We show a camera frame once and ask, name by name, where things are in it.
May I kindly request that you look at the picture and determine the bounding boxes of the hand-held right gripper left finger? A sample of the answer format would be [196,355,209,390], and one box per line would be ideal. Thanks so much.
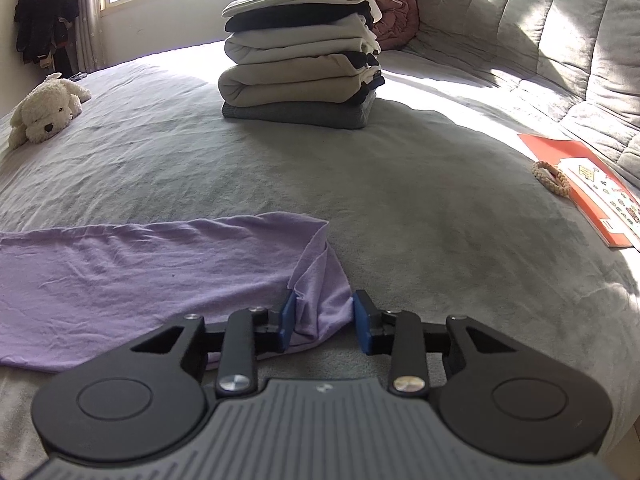
[129,291,298,400]

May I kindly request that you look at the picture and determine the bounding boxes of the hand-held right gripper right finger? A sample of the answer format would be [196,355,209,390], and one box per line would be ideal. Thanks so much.
[352,290,511,400]

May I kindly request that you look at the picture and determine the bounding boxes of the purple pants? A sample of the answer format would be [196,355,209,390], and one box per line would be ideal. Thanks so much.
[0,211,353,373]

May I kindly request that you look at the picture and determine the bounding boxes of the dark hanging clothes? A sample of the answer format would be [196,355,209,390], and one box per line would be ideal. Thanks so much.
[14,0,81,68]

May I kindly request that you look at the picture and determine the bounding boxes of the grey folded garment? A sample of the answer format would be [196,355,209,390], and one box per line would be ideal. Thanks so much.
[221,92,377,130]

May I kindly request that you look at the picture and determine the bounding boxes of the thin black folded garment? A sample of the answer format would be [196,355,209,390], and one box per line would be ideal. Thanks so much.
[345,50,381,70]
[356,76,387,107]

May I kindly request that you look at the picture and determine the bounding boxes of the beige folded garment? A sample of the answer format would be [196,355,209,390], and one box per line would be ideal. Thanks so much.
[218,52,381,108]

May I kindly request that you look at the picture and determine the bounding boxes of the red book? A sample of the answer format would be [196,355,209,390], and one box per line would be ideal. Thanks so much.
[516,132,640,249]

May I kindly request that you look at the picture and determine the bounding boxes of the white folded garment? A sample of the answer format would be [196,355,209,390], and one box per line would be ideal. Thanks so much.
[224,12,382,66]

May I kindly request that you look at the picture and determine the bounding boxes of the pink folded quilt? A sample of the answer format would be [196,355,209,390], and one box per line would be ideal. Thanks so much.
[272,0,421,52]

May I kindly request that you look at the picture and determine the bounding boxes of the white plush dog toy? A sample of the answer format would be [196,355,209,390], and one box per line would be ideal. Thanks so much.
[7,72,93,150]

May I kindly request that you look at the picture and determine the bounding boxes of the grey quilted headboard cover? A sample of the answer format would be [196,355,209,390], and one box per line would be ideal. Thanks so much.
[402,0,640,196]

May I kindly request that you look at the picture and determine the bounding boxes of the beige braided bracelet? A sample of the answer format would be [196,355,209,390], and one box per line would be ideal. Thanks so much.
[531,160,571,198]

